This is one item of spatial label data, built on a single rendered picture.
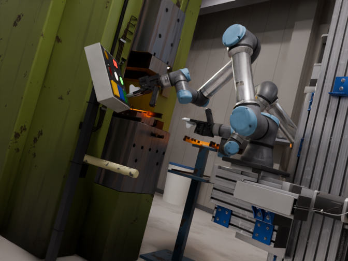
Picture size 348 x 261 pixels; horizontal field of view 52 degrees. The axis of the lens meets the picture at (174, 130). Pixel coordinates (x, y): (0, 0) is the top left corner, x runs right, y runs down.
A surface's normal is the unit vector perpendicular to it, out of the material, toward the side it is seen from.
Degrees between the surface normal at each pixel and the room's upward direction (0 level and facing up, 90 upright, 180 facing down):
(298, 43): 90
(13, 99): 90
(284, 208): 90
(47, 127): 90
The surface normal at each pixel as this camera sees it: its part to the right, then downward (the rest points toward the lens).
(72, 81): -0.52, -0.19
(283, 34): -0.74, -0.24
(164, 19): 0.82, 0.17
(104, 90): -0.12, -0.11
